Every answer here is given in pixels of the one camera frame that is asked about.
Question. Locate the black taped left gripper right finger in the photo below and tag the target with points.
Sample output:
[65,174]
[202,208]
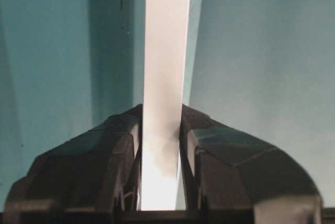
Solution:
[235,177]

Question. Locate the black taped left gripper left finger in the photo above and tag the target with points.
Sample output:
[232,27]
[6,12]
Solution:
[87,179]

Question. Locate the teal table mat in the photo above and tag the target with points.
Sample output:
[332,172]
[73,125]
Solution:
[265,67]

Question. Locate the white wooden board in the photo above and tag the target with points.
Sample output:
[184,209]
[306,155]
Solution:
[166,26]

